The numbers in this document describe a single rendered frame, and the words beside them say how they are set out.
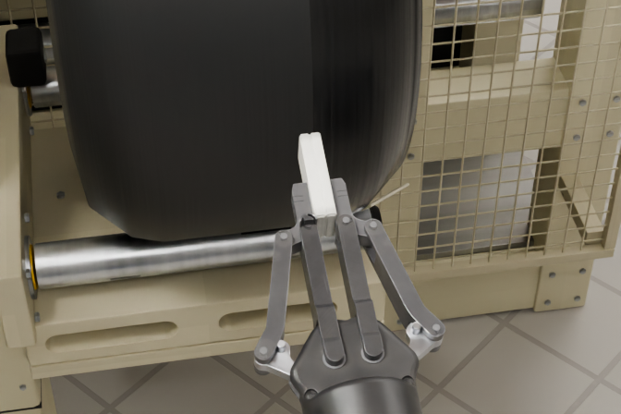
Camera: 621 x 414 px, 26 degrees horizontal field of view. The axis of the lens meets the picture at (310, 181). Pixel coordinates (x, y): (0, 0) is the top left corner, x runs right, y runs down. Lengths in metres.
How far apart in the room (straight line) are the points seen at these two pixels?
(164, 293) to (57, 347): 0.12
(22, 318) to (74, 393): 1.10
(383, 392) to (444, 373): 1.55
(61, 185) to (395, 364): 0.75
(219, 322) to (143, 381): 1.04
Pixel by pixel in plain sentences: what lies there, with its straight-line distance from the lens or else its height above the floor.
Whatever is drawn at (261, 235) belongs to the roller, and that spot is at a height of 0.92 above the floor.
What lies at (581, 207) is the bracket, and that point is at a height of 0.34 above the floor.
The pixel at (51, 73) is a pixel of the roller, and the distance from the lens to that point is 1.52.
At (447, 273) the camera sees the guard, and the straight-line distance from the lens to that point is 2.12.
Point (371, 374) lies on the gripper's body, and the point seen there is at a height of 1.17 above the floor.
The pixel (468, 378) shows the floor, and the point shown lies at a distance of 2.39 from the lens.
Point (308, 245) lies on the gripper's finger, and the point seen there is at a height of 1.19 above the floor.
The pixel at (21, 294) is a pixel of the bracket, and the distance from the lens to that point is 1.27.
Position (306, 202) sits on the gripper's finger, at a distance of 0.93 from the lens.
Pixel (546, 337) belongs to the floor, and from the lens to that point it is 2.47.
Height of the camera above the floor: 1.84
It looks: 43 degrees down
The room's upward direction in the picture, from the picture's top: straight up
